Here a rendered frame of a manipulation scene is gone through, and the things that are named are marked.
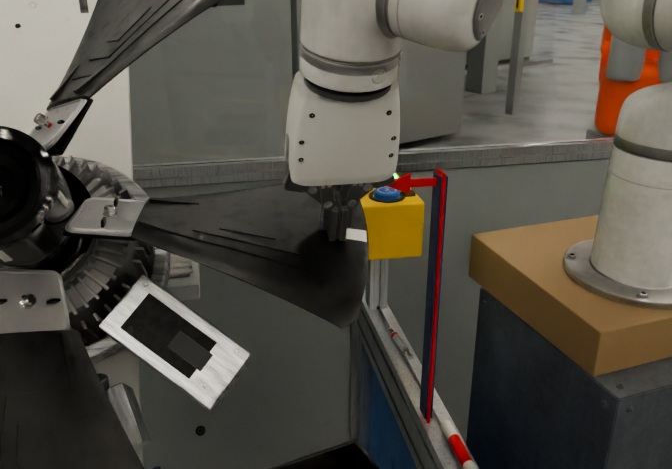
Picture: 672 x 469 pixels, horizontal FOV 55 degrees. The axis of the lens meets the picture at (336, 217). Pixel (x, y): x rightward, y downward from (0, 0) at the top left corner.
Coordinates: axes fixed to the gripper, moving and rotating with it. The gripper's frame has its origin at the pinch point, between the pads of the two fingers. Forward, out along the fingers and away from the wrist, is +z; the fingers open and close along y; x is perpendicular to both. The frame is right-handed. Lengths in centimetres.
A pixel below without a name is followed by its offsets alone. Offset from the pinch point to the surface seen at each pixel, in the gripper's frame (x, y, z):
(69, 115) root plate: -10.9, 25.3, -6.4
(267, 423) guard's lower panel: -47, 2, 105
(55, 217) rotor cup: -0.6, 26.2, -1.7
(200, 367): 3.8, 14.4, 16.4
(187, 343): 1.6, 15.6, 14.9
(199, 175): -67, 14, 41
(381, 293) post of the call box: -23.5, -14.8, 36.4
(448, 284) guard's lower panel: -57, -44, 71
